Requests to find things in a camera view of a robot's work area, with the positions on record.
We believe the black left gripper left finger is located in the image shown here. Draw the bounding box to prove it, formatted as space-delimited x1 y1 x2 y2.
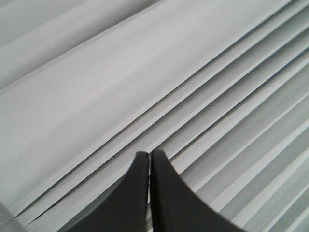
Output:
65 151 149 232

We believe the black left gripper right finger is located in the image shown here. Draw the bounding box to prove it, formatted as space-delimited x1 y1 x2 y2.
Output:
150 150 241 232

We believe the white pleated curtain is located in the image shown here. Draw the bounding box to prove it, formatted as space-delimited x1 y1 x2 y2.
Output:
0 0 309 232

